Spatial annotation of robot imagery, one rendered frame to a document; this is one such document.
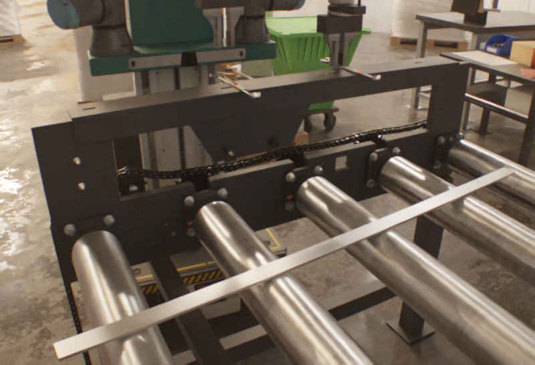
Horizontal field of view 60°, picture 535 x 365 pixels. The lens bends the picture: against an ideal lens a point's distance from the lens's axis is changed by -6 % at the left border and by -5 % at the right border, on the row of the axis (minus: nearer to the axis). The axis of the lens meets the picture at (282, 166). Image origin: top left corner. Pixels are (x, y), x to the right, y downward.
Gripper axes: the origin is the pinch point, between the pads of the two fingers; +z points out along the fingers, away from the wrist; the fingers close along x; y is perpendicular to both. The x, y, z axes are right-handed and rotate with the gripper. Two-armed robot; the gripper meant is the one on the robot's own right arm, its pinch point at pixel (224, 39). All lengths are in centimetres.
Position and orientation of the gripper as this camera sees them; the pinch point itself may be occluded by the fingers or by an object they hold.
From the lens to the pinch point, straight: 128.0
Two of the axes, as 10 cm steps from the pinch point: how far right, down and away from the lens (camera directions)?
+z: -0.1, 9.0, 4.3
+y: -4.9, -3.8, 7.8
